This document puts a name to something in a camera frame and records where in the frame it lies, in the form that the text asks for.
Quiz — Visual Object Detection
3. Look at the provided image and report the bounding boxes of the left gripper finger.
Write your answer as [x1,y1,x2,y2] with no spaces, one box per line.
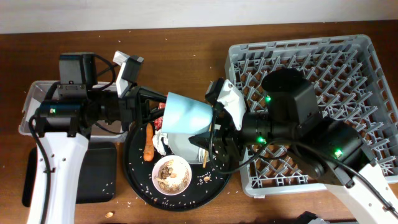
[142,108,165,123]
[139,87,167,101]

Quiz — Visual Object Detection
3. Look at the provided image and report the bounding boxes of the white plastic fork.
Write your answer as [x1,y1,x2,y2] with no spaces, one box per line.
[198,148,207,162]

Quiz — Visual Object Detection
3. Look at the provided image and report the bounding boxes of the wooden chopstick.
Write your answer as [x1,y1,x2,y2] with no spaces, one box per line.
[202,125,212,168]

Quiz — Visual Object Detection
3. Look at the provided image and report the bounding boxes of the light blue plastic cup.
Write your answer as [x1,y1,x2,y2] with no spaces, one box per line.
[161,92,213,134]

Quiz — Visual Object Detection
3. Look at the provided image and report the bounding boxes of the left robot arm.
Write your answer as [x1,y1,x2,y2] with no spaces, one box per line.
[27,51,167,223]

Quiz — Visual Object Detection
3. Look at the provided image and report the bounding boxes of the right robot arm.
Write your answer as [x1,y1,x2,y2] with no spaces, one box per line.
[189,68,397,223]

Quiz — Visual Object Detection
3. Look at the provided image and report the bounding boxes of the grey plastic dishwasher rack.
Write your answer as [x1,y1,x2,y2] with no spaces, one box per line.
[224,35,397,184]

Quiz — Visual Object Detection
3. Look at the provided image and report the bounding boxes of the red snack wrapper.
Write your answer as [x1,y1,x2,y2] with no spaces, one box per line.
[154,103,165,131]

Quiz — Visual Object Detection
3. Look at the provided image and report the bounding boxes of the crumpled white tissue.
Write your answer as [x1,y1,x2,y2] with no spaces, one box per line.
[152,130,169,156]

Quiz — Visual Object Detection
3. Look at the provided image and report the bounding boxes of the grey round plate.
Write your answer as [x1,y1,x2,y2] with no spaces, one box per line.
[168,134,202,164]

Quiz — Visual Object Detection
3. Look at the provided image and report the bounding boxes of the clear plastic bin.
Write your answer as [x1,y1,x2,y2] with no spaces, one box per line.
[18,80,127,142]

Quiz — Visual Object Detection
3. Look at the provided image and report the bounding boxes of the orange carrot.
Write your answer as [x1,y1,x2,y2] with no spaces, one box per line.
[143,123,155,162]

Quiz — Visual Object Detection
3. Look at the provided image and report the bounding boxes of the pink bowl with food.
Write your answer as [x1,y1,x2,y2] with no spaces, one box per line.
[152,155,192,196]

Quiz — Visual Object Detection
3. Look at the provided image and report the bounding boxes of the black rectangular tray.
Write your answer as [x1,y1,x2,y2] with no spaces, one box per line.
[22,142,117,207]

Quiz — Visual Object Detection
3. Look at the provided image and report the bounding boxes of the peanut on table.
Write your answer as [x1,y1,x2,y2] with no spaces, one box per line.
[105,212,114,218]

